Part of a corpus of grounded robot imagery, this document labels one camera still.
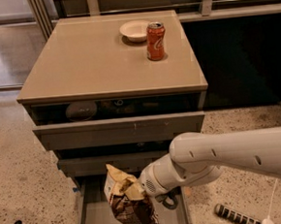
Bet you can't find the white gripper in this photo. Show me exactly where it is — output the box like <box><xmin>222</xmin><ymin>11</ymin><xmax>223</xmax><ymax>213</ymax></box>
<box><xmin>123</xmin><ymin>154</ymin><xmax>222</xmax><ymax>201</ymax></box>

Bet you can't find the brown chip bag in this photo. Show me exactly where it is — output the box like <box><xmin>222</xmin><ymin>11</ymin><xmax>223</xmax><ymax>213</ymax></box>
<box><xmin>104</xmin><ymin>164</ymin><xmax>160</xmax><ymax>224</ymax></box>

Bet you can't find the white bowl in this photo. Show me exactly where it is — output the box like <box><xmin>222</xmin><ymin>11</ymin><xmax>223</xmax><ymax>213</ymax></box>
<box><xmin>119</xmin><ymin>20</ymin><xmax>149</xmax><ymax>43</ymax></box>

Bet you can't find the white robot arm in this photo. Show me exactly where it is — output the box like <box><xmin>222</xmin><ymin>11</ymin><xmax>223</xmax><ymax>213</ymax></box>
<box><xmin>137</xmin><ymin>127</ymin><xmax>281</xmax><ymax>198</ymax></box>

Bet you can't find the grey middle drawer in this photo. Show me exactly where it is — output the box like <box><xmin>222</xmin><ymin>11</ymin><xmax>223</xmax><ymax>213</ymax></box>
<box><xmin>56</xmin><ymin>140</ymin><xmax>171</xmax><ymax>177</ymax></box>

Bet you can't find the grey drawer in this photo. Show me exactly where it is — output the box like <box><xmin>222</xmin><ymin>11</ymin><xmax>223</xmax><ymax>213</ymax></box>
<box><xmin>31</xmin><ymin>93</ymin><xmax>204</xmax><ymax>151</ymax></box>
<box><xmin>77</xmin><ymin>176</ymin><xmax>192</xmax><ymax>224</ymax></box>
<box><xmin>56</xmin><ymin>140</ymin><xmax>171</xmax><ymax>177</ymax></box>

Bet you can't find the grey bottom drawer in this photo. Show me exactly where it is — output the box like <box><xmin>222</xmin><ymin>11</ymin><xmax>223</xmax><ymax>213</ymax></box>
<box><xmin>77</xmin><ymin>176</ymin><xmax>192</xmax><ymax>224</ymax></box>

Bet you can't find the grey top drawer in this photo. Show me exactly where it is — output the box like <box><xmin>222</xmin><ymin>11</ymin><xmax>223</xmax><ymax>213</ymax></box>
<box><xmin>31</xmin><ymin>93</ymin><xmax>204</xmax><ymax>151</ymax></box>

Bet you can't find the dark round object in drawer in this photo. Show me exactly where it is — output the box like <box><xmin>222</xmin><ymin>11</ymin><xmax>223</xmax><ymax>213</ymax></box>
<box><xmin>66</xmin><ymin>101</ymin><xmax>98</xmax><ymax>122</ymax></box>

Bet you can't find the grey drawer cabinet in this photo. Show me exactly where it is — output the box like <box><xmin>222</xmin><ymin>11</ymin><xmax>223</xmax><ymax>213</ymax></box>
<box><xmin>10</xmin><ymin>7</ymin><xmax>216</xmax><ymax>192</ymax></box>

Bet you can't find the black striped cylinder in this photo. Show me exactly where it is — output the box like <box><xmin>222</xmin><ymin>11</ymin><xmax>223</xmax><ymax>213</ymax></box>
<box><xmin>214</xmin><ymin>204</ymin><xmax>261</xmax><ymax>224</ymax></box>

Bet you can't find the orange soda can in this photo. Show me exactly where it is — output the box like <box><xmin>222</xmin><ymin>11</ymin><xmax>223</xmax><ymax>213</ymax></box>
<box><xmin>146</xmin><ymin>22</ymin><xmax>166</xmax><ymax>61</ymax></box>

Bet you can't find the black cable loop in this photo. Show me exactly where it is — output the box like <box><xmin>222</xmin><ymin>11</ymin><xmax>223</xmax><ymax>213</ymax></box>
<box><xmin>154</xmin><ymin>190</ymin><xmax>181</xmax><ymax>212</ymax></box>

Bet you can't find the white cable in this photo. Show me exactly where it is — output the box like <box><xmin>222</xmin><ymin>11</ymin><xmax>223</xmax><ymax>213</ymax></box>
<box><xmin>258</xmin><ymin>177</ymin><xmax>281</xmax><ymax>224</ymax></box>

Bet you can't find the metal railing frame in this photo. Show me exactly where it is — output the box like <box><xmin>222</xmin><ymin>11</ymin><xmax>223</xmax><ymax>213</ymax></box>
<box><xmin>27</xmin><ymin>0</ymin><xmax>281</xmax><ymax>38</ymax></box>

